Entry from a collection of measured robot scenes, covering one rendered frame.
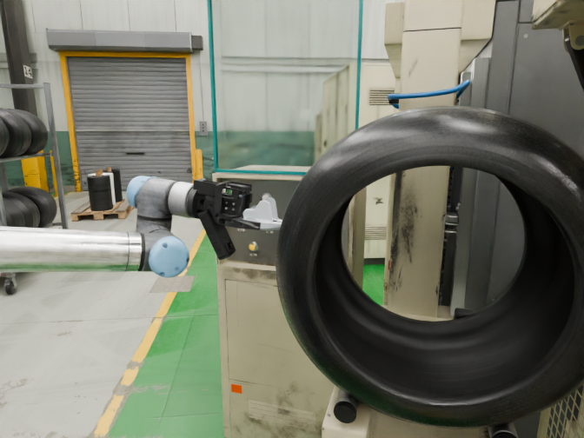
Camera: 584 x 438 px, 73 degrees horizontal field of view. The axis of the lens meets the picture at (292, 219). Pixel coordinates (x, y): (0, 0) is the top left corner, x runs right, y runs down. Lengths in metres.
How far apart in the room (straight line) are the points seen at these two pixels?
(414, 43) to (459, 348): 0.71
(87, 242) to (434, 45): 0.84
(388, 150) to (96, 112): 9.93
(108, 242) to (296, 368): 1.10
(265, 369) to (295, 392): 0.15
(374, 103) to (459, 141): 3.52
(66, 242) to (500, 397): 0.76
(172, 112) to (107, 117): 1.48
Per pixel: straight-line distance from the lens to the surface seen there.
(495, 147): 0.65
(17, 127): 4.58
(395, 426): 1.00
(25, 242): 0.77
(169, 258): 0.78
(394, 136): 0.65
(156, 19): 10.26
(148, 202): 0.91
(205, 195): 0.86
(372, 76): 4.17
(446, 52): 1.05
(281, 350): 1.68
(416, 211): 1.05
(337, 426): 0.88
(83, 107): 10.49
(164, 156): 10.01
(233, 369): 1.82
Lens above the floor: 1.43
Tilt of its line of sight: 13 degrees down
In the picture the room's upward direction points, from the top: straight up
